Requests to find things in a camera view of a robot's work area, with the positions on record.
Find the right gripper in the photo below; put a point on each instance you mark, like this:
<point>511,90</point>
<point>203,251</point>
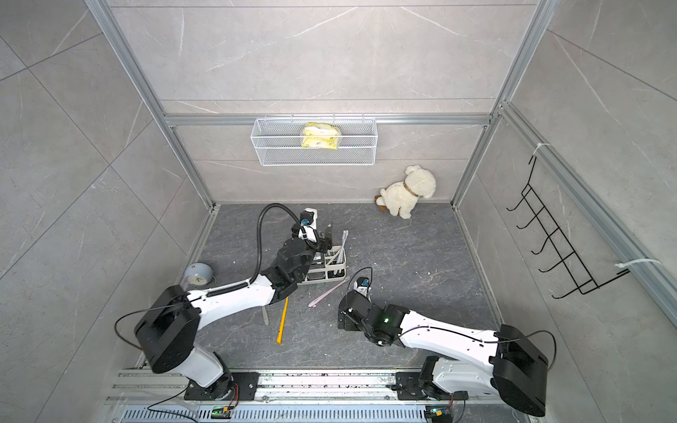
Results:
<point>344,322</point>

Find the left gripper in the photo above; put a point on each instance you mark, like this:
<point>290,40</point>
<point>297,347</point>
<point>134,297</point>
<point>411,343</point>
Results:
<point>321,245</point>

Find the white toothbrush holder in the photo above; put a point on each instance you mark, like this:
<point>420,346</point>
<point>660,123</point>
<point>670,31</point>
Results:
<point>327,267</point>

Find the yellow toothbrush pink bristles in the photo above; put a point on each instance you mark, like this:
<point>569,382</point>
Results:
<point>283,320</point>

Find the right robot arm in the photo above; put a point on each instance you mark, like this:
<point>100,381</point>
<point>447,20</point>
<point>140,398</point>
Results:
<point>504,363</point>

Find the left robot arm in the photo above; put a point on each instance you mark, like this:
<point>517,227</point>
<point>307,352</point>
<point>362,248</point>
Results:
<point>167,331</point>

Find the white plush dog toy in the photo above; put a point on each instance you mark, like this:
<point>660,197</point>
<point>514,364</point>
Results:
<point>400,198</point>

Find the yellow packet in basket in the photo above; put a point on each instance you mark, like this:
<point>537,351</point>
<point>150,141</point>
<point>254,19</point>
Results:
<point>320,136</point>

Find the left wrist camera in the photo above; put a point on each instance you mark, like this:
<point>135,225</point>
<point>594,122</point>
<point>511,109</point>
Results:
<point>308,218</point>

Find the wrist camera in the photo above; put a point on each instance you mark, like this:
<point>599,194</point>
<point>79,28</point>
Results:
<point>362,286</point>
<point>308,218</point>

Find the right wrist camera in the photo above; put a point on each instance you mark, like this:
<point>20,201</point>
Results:
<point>362,286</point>

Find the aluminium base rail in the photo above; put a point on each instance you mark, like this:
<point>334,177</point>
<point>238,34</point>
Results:
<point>299,395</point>

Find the white wire wall basket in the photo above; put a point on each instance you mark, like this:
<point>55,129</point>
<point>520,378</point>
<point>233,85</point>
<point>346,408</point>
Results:
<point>287,142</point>

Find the black wall hook rack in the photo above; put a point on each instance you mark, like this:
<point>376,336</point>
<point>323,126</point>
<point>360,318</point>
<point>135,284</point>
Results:
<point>555,240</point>

